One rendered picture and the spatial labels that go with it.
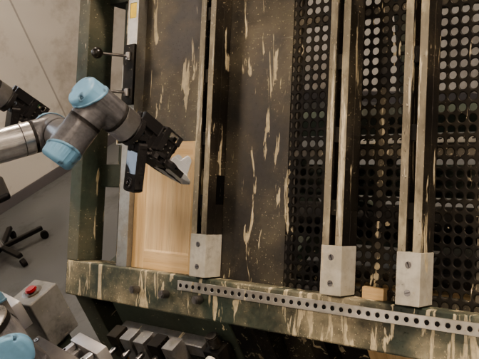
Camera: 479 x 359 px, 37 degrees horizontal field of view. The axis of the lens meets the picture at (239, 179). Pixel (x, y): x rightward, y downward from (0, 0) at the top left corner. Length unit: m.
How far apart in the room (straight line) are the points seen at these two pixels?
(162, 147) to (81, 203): 0.96
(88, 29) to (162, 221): 0.75
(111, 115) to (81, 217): 1.04
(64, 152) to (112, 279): 0.95
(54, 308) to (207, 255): 0.60
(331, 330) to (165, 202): 0.72
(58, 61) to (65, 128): 4.69
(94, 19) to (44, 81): 3.56
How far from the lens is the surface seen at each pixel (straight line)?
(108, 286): 2.43
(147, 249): 2.33
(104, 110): 1.54
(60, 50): 6.24
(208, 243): 2.09
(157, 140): 1.63
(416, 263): 1.71
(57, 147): 1.53
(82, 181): 2.54
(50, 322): 2.45
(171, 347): 2.16
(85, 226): 2.56
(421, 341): 1.75
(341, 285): 1.82
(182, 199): 2.22
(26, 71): 6.09
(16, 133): 1.64
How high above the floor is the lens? 1.98
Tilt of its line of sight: 24 degrees down
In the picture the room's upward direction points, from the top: 21 degrees counter-clockwise
